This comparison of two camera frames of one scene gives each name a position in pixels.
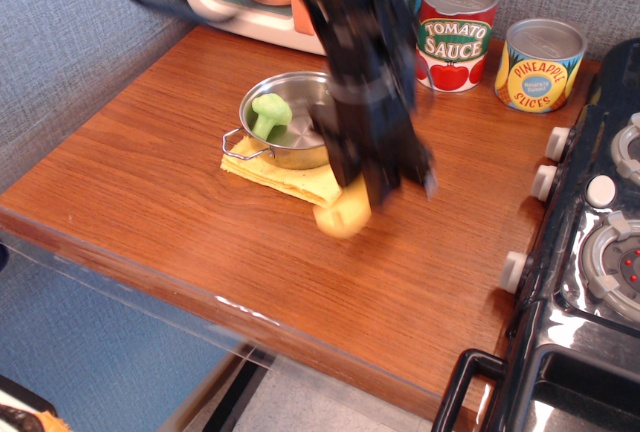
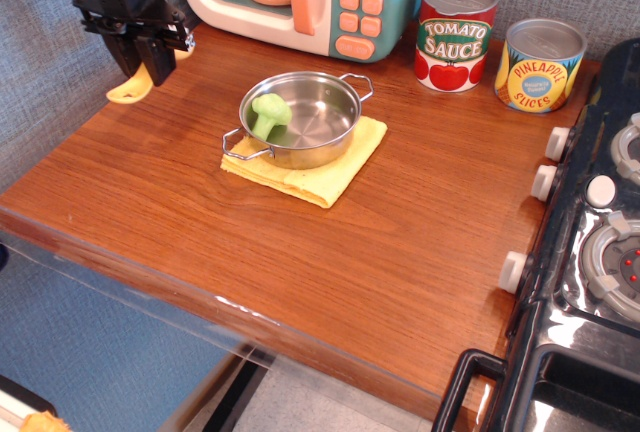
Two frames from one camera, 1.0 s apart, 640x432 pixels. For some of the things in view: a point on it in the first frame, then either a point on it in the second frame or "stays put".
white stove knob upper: x=557 y=142 stays put
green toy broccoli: x=271 y=110 stays put
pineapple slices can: x=539 y=65 stays put
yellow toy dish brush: x=349 y=214 to x=138 y=85
